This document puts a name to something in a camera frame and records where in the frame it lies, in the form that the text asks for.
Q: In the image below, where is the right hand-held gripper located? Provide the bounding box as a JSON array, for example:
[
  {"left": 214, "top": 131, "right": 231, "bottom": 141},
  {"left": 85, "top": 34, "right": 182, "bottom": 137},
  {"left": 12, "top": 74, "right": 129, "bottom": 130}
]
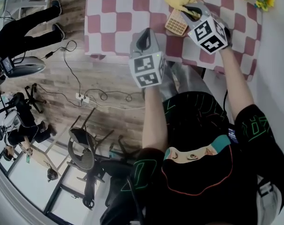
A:
[{"left": 180, "top": 1, "right": 228, "bottom": 55}]

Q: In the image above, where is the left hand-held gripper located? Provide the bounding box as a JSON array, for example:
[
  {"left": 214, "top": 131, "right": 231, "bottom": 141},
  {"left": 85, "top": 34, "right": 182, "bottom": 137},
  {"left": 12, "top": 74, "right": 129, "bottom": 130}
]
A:
[{"left": 128, "top": 28, "right": 167, "bottom": 89}]

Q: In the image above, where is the beige calculator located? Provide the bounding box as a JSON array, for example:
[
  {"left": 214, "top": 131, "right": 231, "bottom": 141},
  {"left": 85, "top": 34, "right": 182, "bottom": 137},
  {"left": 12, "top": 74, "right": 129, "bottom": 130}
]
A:
[{"left": 164, "top": 8, "right": 189, "bottom": 37}]

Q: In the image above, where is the person's right forearm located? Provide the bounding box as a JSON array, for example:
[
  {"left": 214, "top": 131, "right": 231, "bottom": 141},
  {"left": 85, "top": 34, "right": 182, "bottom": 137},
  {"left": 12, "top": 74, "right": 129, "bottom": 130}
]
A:
[{"left": 218, "top": 46, "right": 255, "bottom": 122}]

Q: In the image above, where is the person's left forearm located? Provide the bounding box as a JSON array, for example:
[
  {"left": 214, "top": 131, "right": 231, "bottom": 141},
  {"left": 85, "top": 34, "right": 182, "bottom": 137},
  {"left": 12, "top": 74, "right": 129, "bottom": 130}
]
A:
[{"left": 141, "top": 85, "right": 169, "bottom": 151}]

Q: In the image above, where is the person's right hand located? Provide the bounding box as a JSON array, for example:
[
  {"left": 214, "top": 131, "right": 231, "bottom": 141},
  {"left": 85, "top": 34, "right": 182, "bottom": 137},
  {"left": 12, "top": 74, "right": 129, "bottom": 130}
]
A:
[{"left": 213, "top": 13, "right": 233, "bottom": 48}]

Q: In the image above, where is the red white checkered tablecloth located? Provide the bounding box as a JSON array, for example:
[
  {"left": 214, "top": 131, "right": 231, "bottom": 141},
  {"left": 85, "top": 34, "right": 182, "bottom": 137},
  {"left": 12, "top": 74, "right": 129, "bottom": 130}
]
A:
[{"left": 84, "top": 0, "right": 263, "bottom": 82}]

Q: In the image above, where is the person's grey trouser leg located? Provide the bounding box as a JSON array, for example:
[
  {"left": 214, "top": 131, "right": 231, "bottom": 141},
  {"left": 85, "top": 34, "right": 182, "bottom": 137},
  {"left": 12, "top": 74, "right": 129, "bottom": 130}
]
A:
[{"left": 160, "top": 61, "right": 207, "bottom": 98}]

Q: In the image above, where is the white power strip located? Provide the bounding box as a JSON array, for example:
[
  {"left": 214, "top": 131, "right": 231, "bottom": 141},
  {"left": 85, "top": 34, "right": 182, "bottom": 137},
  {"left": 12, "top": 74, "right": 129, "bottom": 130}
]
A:
[{"left": 75, "top": 92, "right": 91, "bottom": 105}]

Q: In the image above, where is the black handheld screen device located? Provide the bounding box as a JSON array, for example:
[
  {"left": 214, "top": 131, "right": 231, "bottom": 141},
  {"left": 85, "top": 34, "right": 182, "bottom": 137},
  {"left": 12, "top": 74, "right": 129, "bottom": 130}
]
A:
[{"left": 0, "top": 56, "right": 15, "bottom": 75}]

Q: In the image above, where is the person's black printed clothing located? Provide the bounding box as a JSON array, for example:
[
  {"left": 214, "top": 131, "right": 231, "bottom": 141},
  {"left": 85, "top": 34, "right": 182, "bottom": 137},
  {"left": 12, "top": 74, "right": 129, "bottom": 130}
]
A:
[{"left": 99, "top": 91, "right": 284, "bottom": 225}]

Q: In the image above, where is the wooden table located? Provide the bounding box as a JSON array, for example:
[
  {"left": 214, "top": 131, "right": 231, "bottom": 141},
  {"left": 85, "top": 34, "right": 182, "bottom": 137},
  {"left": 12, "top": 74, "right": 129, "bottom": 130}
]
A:
[{"left": 21, "top": 141, "right": 63, "bottom": 176}]

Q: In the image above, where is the black framed glass partition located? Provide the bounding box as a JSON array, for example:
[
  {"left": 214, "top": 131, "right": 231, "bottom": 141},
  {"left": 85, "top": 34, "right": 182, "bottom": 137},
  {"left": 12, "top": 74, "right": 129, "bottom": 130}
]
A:
[{"left": 0, "top": 149, "right": 92, "bottom": 221}]

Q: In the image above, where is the black looped cable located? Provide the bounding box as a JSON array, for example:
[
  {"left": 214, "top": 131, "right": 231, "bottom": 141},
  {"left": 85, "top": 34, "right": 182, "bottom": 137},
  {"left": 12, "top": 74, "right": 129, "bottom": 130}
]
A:
[{"left": 84, "top": 88, "right": 143, "bottom": 103}]

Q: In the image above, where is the white cable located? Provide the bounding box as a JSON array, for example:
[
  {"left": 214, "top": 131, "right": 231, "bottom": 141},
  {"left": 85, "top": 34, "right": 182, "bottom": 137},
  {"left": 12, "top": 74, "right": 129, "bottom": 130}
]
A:
[{"left": 88, "top": 99, "right": 145, "bottom": 110}]

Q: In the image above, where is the black cable with adapter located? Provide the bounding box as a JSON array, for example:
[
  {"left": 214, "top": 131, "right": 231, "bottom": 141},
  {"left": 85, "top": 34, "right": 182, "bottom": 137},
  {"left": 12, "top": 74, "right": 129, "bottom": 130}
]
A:
[{"left": 45, "top": 40, "right": 83, "bottom": 98}]

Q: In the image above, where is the white grey backpack strap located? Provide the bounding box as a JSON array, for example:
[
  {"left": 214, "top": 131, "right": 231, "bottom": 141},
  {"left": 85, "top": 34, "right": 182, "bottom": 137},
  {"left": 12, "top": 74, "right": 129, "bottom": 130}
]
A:
[{"left": 256, "top": 174, "right": 284, "bottom": 225}]

